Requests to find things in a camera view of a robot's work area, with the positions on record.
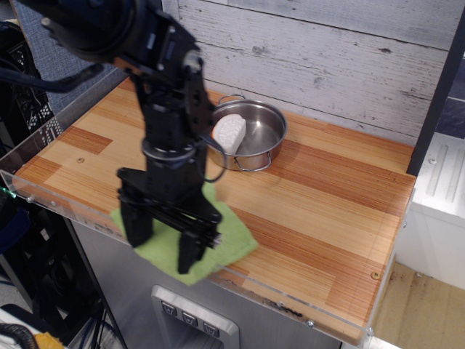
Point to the white orange toy food piece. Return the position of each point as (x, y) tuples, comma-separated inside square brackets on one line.
[(229, 132)]

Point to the dark right vertical post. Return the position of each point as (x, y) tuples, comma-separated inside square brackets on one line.
[(447, 77)]

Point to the steel cabinet with buttons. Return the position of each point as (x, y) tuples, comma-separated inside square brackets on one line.
[(154, 310)]

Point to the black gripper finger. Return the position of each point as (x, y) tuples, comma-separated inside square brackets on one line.
[(193, 244), (138, 223)]

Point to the white ribbed block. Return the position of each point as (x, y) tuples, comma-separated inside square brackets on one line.
[(440, 182)]

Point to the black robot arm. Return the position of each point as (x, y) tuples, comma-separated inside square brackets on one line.
[(166, 68)]

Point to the green towel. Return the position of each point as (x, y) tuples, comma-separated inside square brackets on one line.
[(162, 248)]

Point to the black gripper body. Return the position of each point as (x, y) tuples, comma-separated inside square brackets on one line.
[(171, 188)]

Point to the small steel pot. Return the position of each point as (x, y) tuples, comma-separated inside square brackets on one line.
[(266, 128)]

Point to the clear acrylic table guard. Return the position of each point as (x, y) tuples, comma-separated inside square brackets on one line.
[(325, 211)]

